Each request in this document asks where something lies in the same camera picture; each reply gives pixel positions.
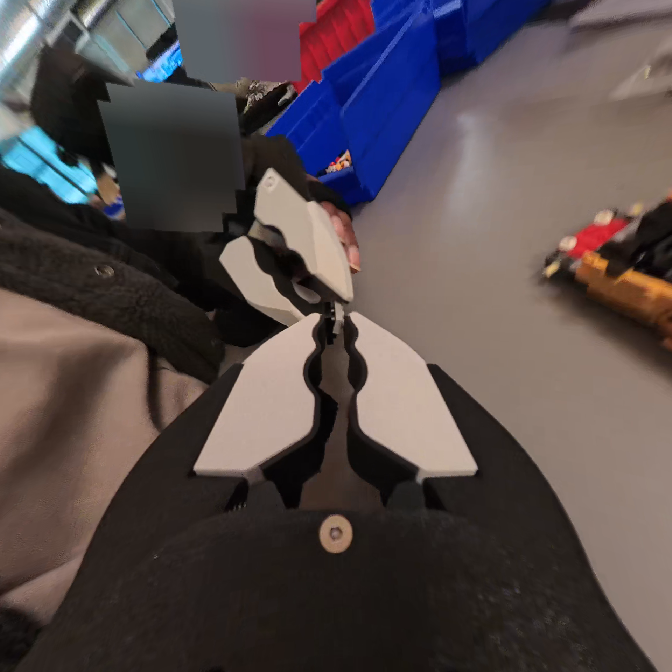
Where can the long grey lego plate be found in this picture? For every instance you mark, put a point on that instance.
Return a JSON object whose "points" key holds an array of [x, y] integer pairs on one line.
{"points": [[340, 317]]}

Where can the small black lego piece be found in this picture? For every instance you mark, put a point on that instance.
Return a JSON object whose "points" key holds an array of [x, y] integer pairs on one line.
{"points": [[330, 330]]}

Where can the red storage bin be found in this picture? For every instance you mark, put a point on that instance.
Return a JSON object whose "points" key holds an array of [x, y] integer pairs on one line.
{"points": [[336, 42]]}

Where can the empty blue storage bin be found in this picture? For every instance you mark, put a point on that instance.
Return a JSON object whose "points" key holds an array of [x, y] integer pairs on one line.
{"points": [[488, 31]]}

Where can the black chair headrest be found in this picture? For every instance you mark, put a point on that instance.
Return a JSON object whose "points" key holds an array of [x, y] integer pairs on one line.
{"points": [[68, 105]]}

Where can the yellow lego car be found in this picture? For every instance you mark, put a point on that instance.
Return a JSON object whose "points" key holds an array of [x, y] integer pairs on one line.
{"points": [[619, 294]]}

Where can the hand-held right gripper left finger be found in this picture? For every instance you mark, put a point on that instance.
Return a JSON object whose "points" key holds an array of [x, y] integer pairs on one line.
{"points": [[262, 409]]}

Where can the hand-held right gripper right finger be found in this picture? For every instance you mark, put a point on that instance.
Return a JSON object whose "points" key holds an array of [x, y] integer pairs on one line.
{"points": [[409, 414]]}

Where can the person's left hand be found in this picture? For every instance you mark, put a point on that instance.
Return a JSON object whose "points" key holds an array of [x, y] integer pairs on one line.
{"points": [[349, 241]]}

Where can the pile of lego pieces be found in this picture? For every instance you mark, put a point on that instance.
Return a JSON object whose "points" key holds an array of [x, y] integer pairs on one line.
{"points": [[338, 164]]}

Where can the blue bin with lego pieces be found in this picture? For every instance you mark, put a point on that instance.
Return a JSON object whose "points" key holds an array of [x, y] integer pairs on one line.
{"points": [[388, 105]]}

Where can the taupe sweatshirt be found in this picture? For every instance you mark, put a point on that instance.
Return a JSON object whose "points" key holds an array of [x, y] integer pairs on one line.
{"points": [[63, 420]]}

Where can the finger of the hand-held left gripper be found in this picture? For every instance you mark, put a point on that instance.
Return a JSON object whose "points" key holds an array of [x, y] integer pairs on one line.
{"points": [[315, 236], [252, 273]]}

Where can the silver ventilation duct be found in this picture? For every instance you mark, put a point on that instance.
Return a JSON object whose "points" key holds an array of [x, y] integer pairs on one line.
{"points": [[26, 36]]}

